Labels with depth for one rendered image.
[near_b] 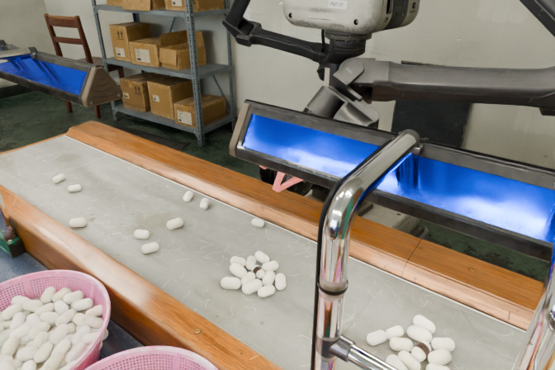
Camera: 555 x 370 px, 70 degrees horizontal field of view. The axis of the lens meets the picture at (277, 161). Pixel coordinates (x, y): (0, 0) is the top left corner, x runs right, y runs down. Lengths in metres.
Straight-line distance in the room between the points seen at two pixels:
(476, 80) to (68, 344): 0.80
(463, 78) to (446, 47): 1.83
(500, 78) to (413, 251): 0.36
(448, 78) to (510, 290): 0.39
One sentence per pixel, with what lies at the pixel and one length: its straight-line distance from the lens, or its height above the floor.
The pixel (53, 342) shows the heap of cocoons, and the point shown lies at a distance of 0.78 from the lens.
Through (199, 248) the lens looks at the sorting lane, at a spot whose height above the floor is 0.74.
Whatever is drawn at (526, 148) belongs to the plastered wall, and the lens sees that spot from 2.68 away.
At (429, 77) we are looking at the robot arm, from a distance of 0.77.
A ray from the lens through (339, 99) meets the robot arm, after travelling 0.73.
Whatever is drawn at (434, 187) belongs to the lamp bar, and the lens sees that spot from 0.43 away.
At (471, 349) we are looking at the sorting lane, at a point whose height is 0.74.
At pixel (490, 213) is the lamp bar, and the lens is 0.42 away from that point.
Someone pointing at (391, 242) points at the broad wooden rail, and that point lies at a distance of 0.87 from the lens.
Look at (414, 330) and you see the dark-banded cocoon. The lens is 0.71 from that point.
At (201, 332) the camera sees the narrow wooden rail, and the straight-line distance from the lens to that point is 0.68.
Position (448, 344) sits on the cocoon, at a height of 0.76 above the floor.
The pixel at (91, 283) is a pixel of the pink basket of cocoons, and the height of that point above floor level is 0.76.
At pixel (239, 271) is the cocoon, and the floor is 0.76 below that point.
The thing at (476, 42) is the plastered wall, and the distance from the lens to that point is 2.57.
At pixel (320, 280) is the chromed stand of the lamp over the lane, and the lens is 0.35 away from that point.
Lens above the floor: 1.28
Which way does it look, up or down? 26 degrees down
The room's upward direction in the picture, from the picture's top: straight up
